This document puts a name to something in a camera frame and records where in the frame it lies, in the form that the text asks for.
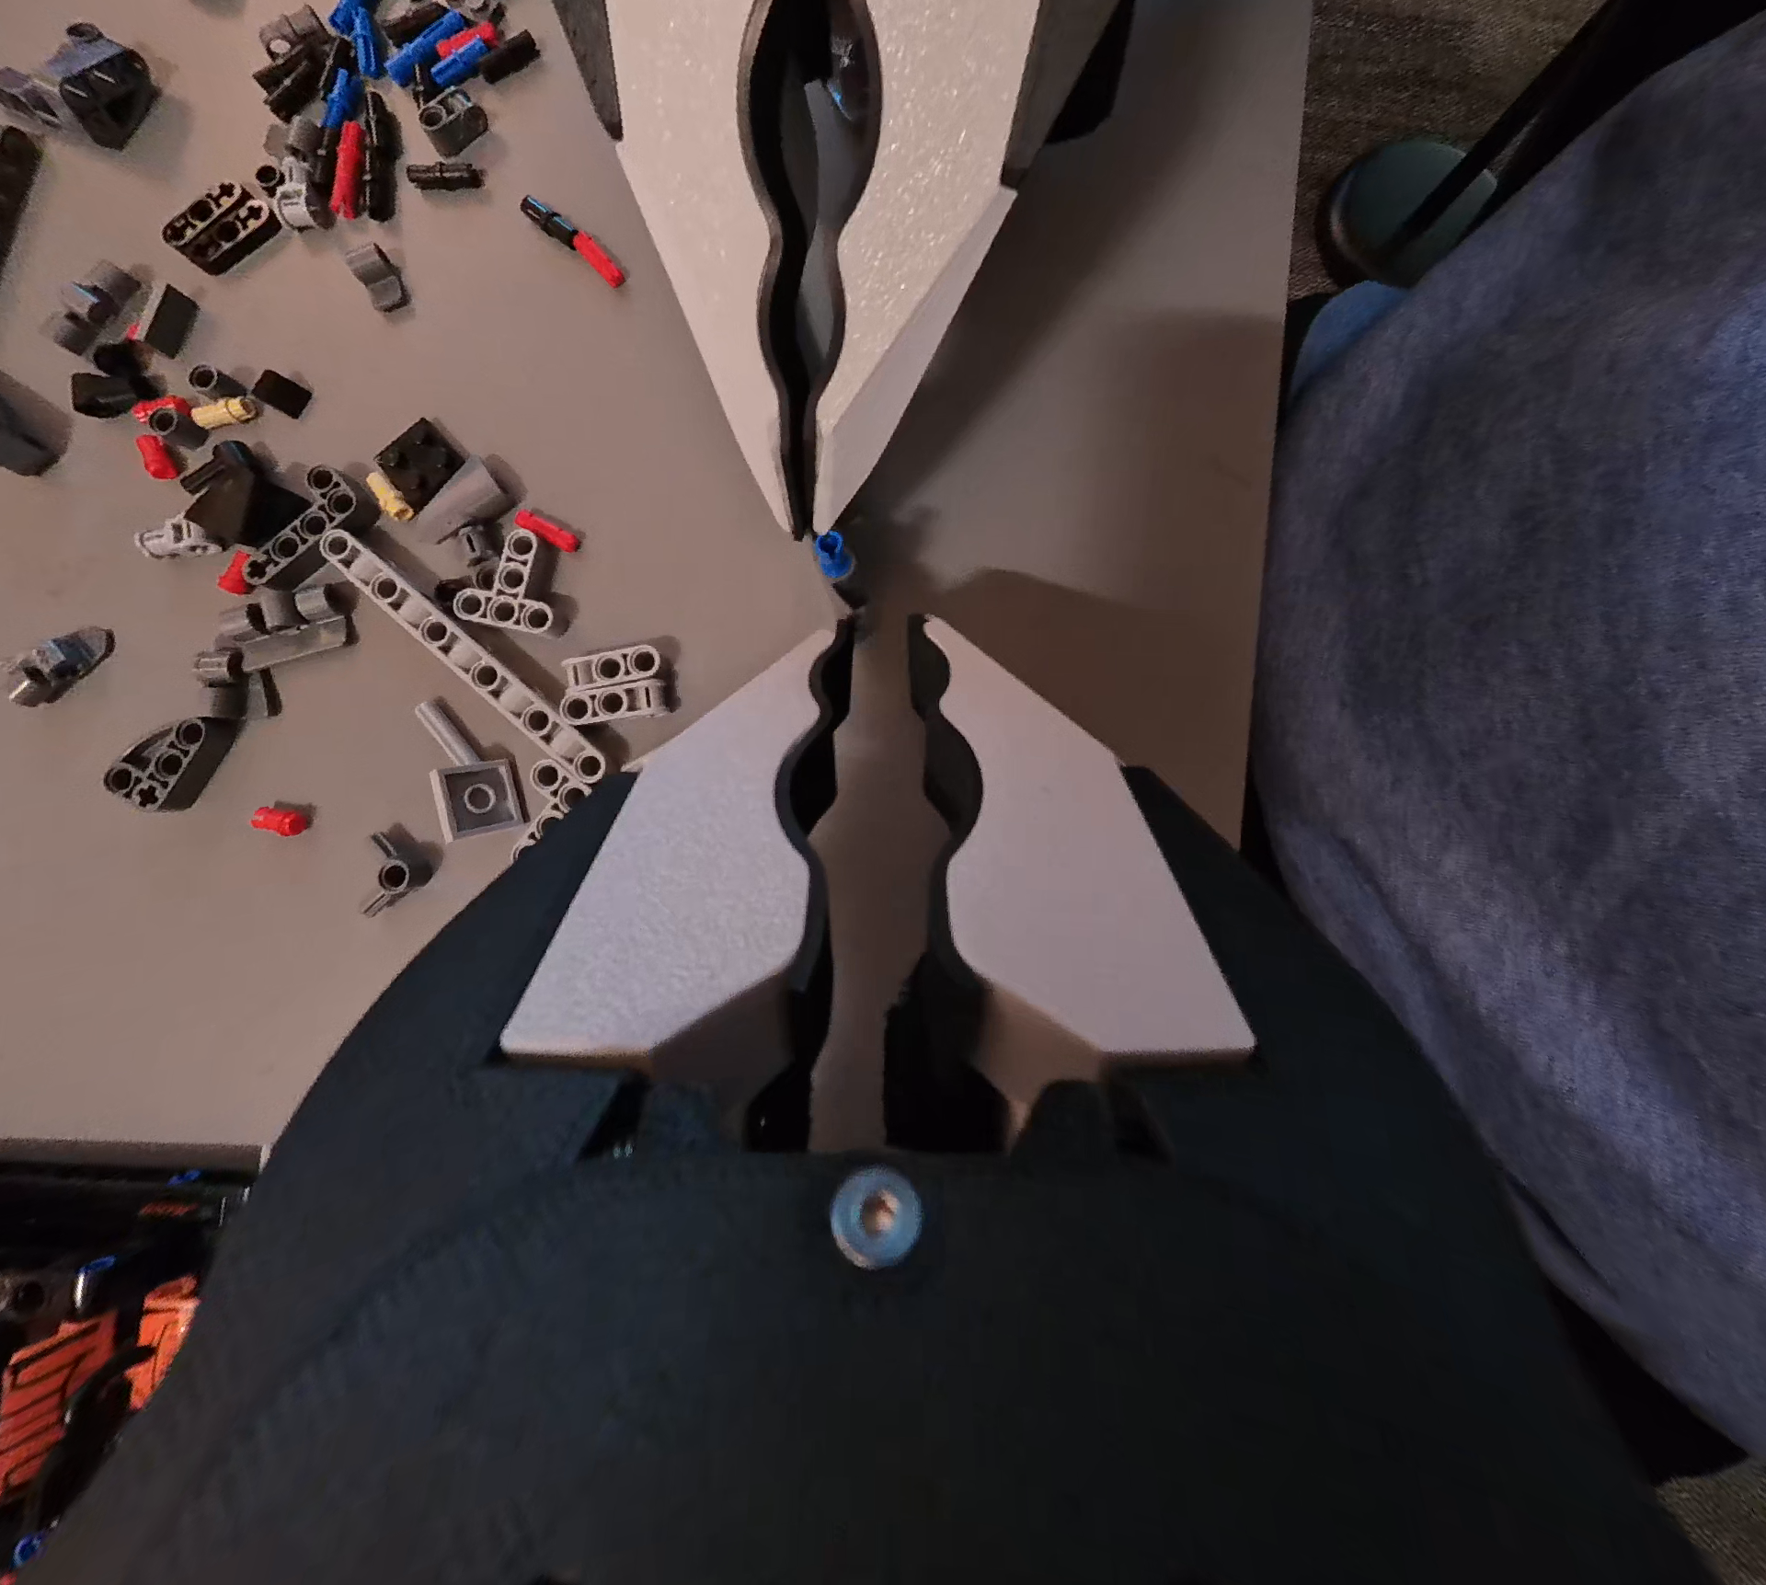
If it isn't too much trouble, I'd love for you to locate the pile of small lego pieces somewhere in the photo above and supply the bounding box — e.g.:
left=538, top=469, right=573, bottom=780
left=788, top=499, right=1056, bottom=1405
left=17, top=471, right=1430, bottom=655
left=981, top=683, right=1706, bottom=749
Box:
left=0, top=0, right=681, bottom=927

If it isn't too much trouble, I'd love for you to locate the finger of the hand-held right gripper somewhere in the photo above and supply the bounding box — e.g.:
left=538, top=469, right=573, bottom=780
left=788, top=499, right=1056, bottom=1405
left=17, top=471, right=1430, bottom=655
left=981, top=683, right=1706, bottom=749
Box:
left=580, top=0, right=819, bottom=539
left=812, top=0, right=1090, bottom=532

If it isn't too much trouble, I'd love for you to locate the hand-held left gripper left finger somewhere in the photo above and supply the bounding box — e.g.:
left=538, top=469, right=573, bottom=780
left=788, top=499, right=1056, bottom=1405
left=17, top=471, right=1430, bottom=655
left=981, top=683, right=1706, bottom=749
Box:
left=497, top=620, right=858, bottom=1074

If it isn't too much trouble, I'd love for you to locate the black and red lego pin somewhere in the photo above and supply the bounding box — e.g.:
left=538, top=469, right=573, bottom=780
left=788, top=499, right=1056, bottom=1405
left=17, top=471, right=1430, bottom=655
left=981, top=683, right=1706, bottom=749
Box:
left=517, top=190, right=632, bottom=293

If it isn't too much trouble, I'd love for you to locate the partly built lego model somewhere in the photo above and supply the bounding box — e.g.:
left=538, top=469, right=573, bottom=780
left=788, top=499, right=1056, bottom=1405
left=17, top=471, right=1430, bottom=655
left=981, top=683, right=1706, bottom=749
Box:
left=0, top=1164, right=260, bottom=1585

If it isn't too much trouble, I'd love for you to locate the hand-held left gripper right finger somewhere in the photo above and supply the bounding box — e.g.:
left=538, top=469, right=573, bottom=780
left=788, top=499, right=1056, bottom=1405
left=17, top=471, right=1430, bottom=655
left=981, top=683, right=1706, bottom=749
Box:
left=904, top=613, right=1261, bottom=1076

